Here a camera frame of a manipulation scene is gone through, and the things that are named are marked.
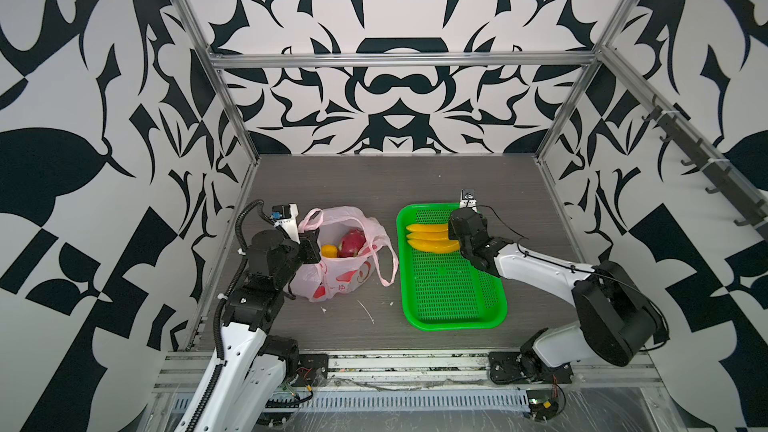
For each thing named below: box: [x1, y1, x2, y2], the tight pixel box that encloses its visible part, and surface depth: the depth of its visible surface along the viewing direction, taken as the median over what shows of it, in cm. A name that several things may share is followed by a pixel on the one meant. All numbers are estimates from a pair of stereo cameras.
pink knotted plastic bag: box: [290, 206, 399, 303], surface depth 78 cm
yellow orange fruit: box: [321, 244, 338, 259], surface depth 91 cm
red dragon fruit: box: [337, 228, 366, 258], surface depth 89 cm
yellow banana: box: [406, 223, 460, 254], surface depth 96 cm
